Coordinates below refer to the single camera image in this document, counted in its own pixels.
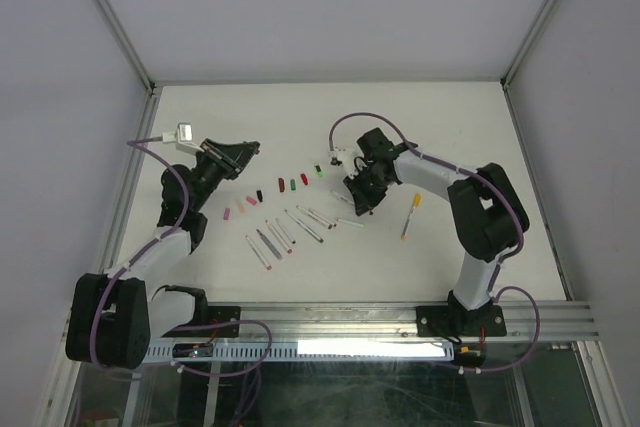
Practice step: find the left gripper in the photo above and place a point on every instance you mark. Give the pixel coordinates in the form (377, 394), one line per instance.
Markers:
(230, 158)

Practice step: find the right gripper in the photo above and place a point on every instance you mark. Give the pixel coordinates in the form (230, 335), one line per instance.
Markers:
(363, 202)

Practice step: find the orange translucent pen cap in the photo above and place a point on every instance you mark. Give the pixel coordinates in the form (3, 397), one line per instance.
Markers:
(240, 206)

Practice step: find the yellow cap long marker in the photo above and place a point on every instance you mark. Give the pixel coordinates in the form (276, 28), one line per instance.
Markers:
(414, 206)

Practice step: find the green cap rainbow marker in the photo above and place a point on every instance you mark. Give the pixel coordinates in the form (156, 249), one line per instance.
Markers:
(304, 226)

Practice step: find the black cap whiteboard marker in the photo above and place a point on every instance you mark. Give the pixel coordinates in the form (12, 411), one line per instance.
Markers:
(286, 232)

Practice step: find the pink cap acrylic marker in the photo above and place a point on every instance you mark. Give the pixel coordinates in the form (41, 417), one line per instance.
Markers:
(279, 237)

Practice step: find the translucent grey highlighter pen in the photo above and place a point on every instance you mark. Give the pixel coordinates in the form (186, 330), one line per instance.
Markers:
(275, 252)

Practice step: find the magenta cap acrylic marker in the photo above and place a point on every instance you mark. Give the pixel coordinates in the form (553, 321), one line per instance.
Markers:
(258, 253)

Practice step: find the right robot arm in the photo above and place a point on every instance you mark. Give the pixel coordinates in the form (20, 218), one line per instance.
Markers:
(488, 216)

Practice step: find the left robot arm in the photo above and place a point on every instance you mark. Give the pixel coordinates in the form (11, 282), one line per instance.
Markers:
(116, 314)

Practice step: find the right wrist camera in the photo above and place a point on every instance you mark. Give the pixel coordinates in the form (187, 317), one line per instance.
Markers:
(345, 159)

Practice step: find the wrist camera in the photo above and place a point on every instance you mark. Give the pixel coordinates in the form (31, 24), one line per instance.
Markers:
(182, 138)
(345, 159)

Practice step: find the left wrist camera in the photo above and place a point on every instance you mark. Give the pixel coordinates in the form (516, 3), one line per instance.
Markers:
(182, 138)

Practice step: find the aluminium mounting rail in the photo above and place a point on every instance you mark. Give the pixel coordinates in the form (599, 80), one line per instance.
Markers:
(548, 321)

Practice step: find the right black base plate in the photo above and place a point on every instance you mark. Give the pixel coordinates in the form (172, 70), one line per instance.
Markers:
(447, 322)

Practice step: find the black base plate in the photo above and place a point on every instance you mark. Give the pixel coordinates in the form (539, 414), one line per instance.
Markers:
(447, 322)
(220, 319)

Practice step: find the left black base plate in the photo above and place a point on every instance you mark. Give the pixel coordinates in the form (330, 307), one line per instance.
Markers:
(220, 319)

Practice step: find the grey slotted cable duct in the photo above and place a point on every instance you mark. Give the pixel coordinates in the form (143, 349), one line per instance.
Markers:
(298, 351)

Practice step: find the left aluminium frame post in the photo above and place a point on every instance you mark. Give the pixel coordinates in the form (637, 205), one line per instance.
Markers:
(124, 43)

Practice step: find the aluminium frame post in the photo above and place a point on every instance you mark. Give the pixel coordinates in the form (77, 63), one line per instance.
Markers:
(124, 43)
(540, 20)

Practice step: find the right aluminium frame post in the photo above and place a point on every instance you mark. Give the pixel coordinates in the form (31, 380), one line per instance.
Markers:
(540, 20)

